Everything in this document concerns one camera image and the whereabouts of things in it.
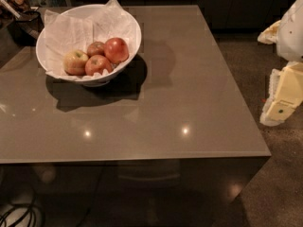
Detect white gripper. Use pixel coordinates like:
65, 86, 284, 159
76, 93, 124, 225
258, 0, 303, 127

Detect large red apple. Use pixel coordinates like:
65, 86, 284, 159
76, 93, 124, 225
104, 37, 129, 64

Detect red apple front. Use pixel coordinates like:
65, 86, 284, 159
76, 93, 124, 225
85, 55, 113, 76

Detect small red apple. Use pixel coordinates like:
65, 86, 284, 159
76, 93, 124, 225
87, 42, 104, 57

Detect yellow-green apple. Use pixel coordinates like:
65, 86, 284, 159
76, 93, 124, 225
63, 50, 89, 76

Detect white bowl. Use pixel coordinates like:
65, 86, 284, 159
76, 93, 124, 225
35, 3, 143, 87

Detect white paper liner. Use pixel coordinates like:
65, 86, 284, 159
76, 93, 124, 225
44, 0, 139, 80

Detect dark clutter at table corner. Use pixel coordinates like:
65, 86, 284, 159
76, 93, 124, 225
0, 0, 44, 46

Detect black cables on floor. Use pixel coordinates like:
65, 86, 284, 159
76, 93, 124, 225
0, 186, 45, 227

